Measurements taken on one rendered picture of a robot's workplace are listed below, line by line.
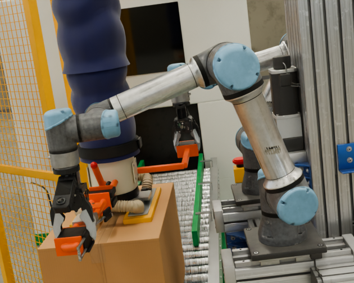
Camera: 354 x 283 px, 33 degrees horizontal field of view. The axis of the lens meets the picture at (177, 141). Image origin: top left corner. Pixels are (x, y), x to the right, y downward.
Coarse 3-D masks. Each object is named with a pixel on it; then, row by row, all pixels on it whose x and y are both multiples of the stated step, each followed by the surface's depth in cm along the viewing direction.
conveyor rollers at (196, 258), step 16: (160, 176) 448; (176, 176) 445; (192, 176) 437; (208, 176) 435; (176, 192) 410; (192, 192) 401; (208, 192) 400; (192, 208) 374; (208, 208) 366; (208, 224) 340; (192, 240) 322; (192, 256) 304; (192, 272) 286
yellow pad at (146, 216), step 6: (156, 192) 231; (150, 198) 223; (156, 198) 224; (144, 204) 217; (150, 204) 216; (156, 204) 220; (144, 210) 211; (150, 210) 211; (126, 216) 208; (132, 216) 207; (138, 216) 207; (144, 216) 206; (150, 216) 205; (126, 222) 206; (132, 222) 205; (138, 222) 205
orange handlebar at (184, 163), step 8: (184, 152) 237; (184, 160) 225; (144, 168) 222; (152, 168) 222; (160, 168) 221; (168, 168) 221; (176, 168) 221; (112, 184) 206; (104, 200) 190; (96, 208) 183; (64, 248) 156; (72, 248) 156; (80, 248) 158
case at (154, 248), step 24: (168, 192) 235; (72, 216) 221; (120, 216) 215; (168, 216) 219; (48, 240) 200; (96, 240) 195; (120, 240) 192; (144, 240) 190; (168, 240) 211; (48, 264) 195; (72, 264) 194; (96, 264) 194; (120, 264) 193; (144, 264) 192; (168, 264) 205
